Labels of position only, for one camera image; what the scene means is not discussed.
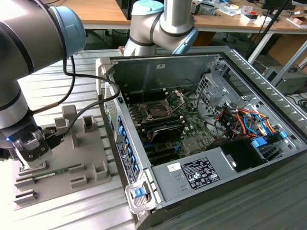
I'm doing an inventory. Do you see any black case side label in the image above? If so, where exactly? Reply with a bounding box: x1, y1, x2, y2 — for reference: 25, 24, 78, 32
116, 142, 140, 185

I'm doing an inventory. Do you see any cluttered wooden desk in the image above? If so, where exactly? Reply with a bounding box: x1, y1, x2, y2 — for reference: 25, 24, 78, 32
191, 0, 307, 86

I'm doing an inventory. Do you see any grey computer tower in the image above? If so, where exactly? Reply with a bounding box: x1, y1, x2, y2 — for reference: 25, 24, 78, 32
262, 66, 307, 96

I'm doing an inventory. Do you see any grey desk device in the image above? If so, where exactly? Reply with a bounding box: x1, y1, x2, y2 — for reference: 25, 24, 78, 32
200, 2, 216, 16

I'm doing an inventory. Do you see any green motherboard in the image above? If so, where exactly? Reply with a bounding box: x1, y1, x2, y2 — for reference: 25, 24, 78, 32
127, 95, 216, 166

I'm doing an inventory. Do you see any silver chipset heatsink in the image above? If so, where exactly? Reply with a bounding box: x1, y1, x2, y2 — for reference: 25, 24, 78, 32
181, 138, 204, 154

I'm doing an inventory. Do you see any grey parts rack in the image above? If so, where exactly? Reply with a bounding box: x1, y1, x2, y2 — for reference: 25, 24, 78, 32
11, 104, 113, 211

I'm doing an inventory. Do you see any grey case corner handle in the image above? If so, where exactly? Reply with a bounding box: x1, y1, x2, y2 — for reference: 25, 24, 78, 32
95, 57, 113, 104
124, 181, 155, 214

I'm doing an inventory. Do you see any open PC case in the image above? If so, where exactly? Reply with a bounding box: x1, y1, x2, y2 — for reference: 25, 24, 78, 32
95, 45, 307, 230

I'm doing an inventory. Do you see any green RAM stick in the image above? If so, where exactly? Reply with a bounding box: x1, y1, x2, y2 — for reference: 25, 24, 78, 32
32, 167, 72, 180

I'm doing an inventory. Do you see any black graphics card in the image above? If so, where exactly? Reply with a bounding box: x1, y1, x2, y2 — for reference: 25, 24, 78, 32
150, 124, 185, 144

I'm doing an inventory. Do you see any grey power supply unit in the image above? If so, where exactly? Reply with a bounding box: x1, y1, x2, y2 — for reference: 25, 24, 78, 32
151, 146, 231, 202

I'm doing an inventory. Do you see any orange wire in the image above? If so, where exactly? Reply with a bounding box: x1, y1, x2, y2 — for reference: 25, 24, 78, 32
236, 109, 278, 134

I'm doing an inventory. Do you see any black cable coil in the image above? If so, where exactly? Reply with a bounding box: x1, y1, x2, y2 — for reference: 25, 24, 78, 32
296, 94, 307, 112

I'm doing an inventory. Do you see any small white sticker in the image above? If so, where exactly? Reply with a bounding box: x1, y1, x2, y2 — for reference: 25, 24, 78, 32
167, 162, 182, 173

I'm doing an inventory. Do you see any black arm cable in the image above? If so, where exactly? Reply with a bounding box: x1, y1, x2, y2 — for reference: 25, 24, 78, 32
30, 55, 77, 113
44, 57, 120, 149

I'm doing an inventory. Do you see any black slanted pole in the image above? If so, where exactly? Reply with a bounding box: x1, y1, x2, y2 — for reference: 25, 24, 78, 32
247, 0, 291, 58

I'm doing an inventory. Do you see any black expansion slot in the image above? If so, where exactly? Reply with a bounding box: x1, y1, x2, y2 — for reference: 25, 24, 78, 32
145, 146, 176, 157
147, 153, 179, 165

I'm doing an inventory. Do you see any black RAM slot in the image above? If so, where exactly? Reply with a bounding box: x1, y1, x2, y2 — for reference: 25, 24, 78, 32
142, 120, 185, 131
140, 115, 184, 125

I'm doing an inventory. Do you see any long wooden desk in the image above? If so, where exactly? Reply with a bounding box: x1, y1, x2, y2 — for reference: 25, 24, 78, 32
63, 0, 132, 30

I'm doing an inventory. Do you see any small cardboard box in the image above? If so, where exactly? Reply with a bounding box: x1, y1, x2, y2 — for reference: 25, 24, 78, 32
289, 16, 303, 27

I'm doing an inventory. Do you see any blue case latch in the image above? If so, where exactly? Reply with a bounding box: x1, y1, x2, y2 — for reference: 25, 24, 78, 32
132, 188, 145, 199

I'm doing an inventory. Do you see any white papers pile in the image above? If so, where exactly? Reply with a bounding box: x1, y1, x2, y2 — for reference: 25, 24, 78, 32
217, 3, 242, 17

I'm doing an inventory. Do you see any metal drive cage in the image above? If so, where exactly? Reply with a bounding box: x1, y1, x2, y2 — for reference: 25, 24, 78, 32
195, 73, 240, 117

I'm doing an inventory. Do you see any black rating label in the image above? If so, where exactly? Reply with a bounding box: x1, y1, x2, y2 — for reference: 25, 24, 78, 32
181, 157, 220, 190

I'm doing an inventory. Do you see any metal socket cover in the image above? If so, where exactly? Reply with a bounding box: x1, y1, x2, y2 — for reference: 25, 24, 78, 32
164, 89, 187, 115

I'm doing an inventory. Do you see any blue disk carrier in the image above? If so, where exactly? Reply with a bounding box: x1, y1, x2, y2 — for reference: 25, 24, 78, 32
250, 136, 267, 152

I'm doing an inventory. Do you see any CPU socket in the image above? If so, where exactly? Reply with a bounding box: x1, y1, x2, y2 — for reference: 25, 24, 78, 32
140, 100, 173, 120

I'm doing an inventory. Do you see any red yellow wire bundle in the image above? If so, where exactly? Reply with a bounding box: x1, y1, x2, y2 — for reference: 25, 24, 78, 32
214, 107, 243, 135

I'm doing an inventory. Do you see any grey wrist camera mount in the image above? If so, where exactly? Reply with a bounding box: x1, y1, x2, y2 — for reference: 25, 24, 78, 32
13, 130, 53, 170

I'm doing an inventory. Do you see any blue wire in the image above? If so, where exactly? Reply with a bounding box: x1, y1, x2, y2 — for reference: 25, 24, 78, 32
243, 111, 269, 138

